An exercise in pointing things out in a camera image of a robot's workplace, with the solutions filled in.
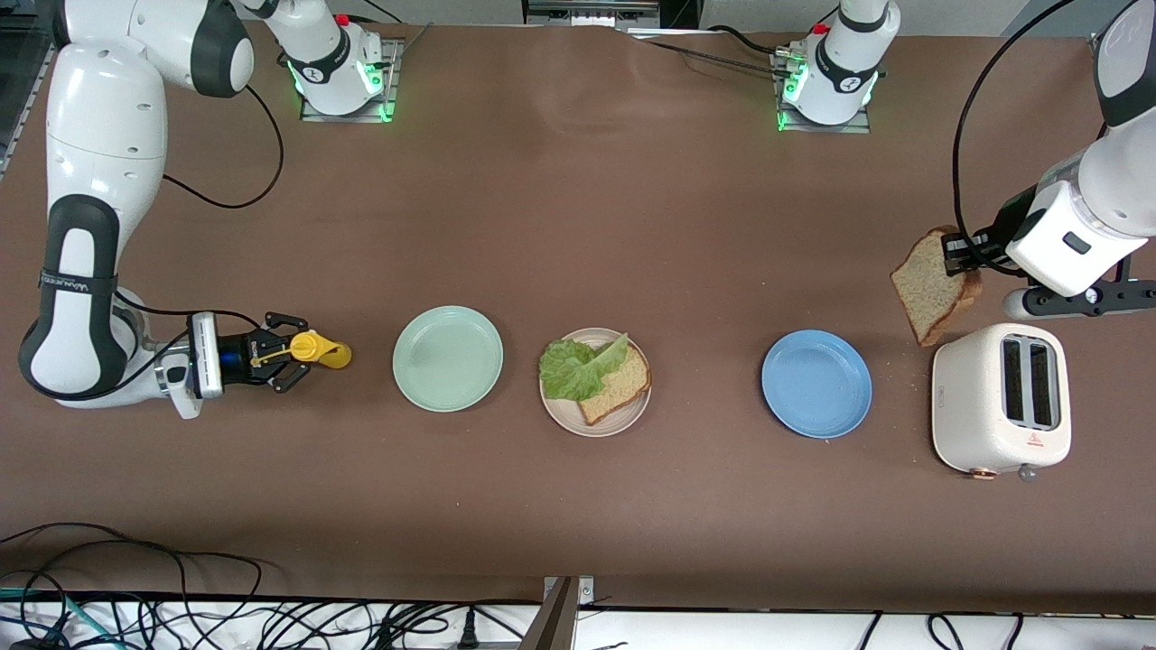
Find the yellow mustard squeeze bottle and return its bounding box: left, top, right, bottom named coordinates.
left=251, top=330, right=353, bottom=371

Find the brown bread slice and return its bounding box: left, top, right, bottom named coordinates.
left=890, top=226, right=984, bottom=348
left=576, top=345, right=652, bottom=427

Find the green lettuce leaf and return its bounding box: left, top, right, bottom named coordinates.
left=539, top=332, right=630, bottom=403

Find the mint green plate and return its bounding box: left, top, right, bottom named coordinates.
left=392, top=305, right=504, bottom=413

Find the blue plate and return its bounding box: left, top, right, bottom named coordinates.
left=761, top=330, right=873, bottom=441

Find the beige plate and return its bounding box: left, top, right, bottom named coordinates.
left=539, top=328, right=652, bottom=439

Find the white two-slot toaster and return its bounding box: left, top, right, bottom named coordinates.
left=931, top=323, right=1074, bottom=482

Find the metal rack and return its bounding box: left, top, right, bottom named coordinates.
left=524, top=0, right=662, bottom=28

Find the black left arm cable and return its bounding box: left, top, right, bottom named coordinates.
left=953, top=0, right=1139, bottom=263

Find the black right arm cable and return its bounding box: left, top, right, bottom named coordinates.
left=113, top=86, right=284, bottom=362

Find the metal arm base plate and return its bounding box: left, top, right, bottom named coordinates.
left=300, top=36, right=404, bottom=125
left=775, top=47, right=872, bottom=135

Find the black loose cable loop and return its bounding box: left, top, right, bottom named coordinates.
left=0, top=522, right=265, bottom=650

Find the teal cable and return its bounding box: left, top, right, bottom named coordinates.
left=0, top=587, right=105, bottom=650

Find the black cable to arm base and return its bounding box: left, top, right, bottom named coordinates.
left=623, top=25, right=800, bottom=78

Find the aluminium frame rail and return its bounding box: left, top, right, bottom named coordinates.
left=0, top=18, right=55, bottom=181

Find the metal table bracket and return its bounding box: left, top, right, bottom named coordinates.
left=519, top=576, right=597, bottom=650

